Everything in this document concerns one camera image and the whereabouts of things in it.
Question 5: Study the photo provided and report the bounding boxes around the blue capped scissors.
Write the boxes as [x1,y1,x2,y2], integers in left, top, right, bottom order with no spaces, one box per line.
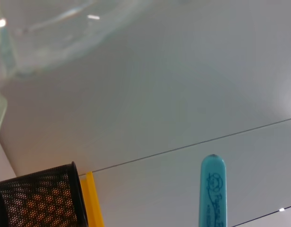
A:
[198,154,228,227]

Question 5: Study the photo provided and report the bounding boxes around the black mesh pen holder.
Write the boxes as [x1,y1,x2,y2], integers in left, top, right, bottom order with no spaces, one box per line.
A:
[0,161,90,227]

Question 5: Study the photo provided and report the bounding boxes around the yellow plastic bin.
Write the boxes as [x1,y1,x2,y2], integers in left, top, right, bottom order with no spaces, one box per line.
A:
[79,171,105,227]

